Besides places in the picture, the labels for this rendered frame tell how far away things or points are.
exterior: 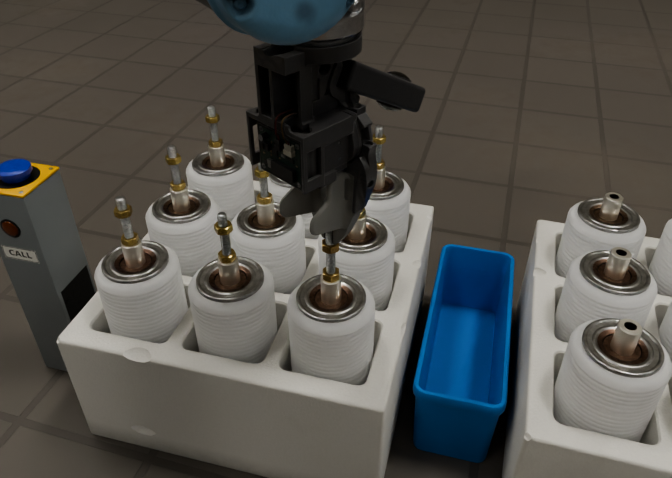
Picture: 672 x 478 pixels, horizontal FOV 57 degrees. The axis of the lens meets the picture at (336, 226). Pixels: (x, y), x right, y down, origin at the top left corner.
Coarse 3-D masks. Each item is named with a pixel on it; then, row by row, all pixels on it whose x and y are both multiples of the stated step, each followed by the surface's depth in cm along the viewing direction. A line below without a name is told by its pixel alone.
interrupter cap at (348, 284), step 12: (348, 276) 69; (300, 288) 67; (312, 288) 67; (348, 288) 67; (360, 288) 67; (300, 300) 66; (312, 300) 66; (348, 300) 66; (360, 300) 66; (312, 312) 64; (324, 312) 64; (336, 312) 64; (348, 312) 64
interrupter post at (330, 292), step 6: (324, 282) 64; (330, 282) 64; (336, 282) 64; (324, 288) 64; (330, 288) 64; (336, 288) 64; (324, 294) 65; (330, 294) 65; (336, 294) 65; (324, 300) 65; (330, 300) 65; (336, 300) 65
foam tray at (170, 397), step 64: (256, 192) 97; (192, 320) 74; (384, 320) 74; (128, 384) 72; (192, 384) 69; (256, 384) 66; (320, 384) 66; (384, 384) 66; (192, 448) 77; (256, 448) 73; (320, 448) 70; (384, 448) 70
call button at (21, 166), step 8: (8, 160) 75; (16, 160) 75; (24, 160) 75; (0, 168) 73; (8, 168) 73; (16, 168) 73; (24, 168) 73; (32, 168) 75; (0, 176) 72; (8, 176) 72; (16, 176) 72; (24, 176) 73
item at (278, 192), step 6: (270, 180) 86; (270, 186) 85; (276, 186) 85; (270, 192) 85; (276, 192) 84; (282, 192) 84; (276, 198) 85; (306, 216) 86; (312, 216) 87; (306, 222) 87; (306, 228) 88; (306, 234) 88
